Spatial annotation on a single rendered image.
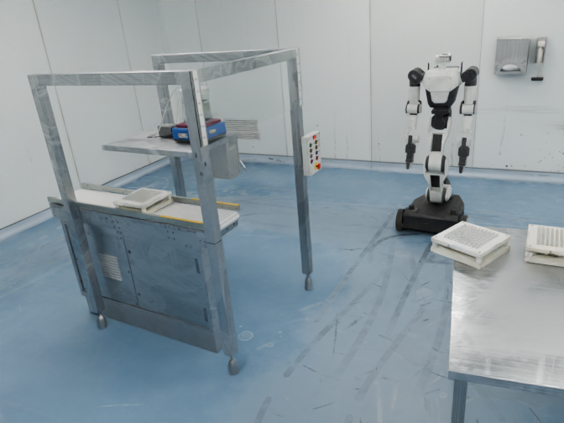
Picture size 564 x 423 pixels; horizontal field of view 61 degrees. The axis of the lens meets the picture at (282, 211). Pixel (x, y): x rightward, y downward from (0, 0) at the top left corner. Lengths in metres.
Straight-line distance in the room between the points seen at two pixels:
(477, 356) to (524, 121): 4.23
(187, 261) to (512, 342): 1.75
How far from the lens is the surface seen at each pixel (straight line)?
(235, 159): 2.60
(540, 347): 1.80
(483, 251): 2.18
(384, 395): 2.74
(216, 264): 2.49
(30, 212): 5.83
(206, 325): 2.98
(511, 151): 5.79
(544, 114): 5.69
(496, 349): 1.75
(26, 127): 5.75
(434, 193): 4.40
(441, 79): 4.13
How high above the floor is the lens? 1.89
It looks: 22 degrees down
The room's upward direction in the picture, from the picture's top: 5 degrees counter-clockwise
